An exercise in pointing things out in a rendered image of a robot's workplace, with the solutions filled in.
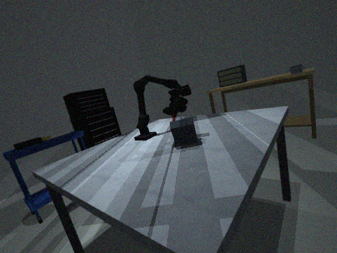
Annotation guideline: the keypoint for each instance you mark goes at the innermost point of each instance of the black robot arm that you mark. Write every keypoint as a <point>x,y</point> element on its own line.
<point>139,87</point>

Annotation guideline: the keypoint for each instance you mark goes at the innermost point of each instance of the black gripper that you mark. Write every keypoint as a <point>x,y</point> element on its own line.
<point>175,105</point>

